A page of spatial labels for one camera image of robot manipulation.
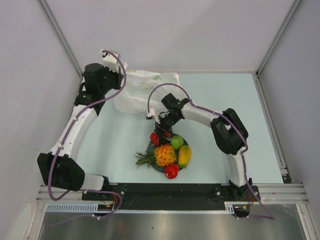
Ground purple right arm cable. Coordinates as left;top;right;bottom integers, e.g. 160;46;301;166
146;83;275;221

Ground fake yellow green mango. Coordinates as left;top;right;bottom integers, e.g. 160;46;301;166
177;145;192;168

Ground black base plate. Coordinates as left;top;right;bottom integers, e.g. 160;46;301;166
81;183;260;212

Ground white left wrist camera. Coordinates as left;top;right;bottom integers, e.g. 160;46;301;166
100;49;120;73

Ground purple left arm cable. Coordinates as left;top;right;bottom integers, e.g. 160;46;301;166
48;49;128;221

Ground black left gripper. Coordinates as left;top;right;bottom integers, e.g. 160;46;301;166
98;65;123;95

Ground white slotted cable duct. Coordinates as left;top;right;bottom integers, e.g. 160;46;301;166
46;203;235;214

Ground fake red pepper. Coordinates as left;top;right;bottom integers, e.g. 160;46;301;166
149;131;171;147
164;163;179;179

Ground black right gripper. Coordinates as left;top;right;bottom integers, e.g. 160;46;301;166
154;112;181;148

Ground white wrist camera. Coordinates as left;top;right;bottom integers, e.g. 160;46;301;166
100;49;120;73
145;108;156;120

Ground white plastic bag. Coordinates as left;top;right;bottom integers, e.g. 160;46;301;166
114;70;185;114

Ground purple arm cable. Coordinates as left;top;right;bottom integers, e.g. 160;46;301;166
146;83;275;221
48;49;128;221

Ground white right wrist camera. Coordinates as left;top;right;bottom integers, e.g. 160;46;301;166
145;108;156;120

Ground fake pineapple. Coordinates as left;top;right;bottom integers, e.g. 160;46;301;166
135;144;177;168

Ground fake green apple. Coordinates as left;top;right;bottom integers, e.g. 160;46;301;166
170;135;184;150

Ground blue ceramic plate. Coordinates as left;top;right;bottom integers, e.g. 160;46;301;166
146;134;188;173

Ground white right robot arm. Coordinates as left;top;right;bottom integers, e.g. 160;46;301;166
147;93;252;201

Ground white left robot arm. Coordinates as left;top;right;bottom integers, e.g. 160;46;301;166
37;63;124;200

